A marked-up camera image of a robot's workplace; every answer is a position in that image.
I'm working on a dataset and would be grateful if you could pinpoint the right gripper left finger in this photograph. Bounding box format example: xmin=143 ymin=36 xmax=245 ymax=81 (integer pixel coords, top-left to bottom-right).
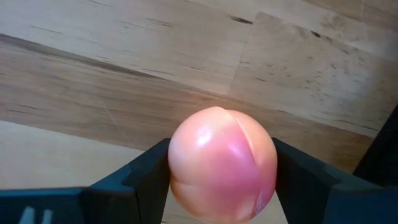
xmin=0 ymin=138 xmax=172 ymax=224

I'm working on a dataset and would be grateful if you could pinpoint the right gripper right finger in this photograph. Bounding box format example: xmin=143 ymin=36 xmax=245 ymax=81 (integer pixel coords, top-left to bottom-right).
xmin=272 ymin=137 xmax=398 ymax=224

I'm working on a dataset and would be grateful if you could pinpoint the pink toy peach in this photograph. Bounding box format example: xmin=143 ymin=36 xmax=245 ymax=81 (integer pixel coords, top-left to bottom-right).
xmin=167 ymin=106 xmax=279 ymax=224

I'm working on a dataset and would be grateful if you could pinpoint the black aluminium table frame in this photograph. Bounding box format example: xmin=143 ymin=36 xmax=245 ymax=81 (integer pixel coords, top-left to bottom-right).
xmin=353 ymin=105 xmax=398 ymax=189

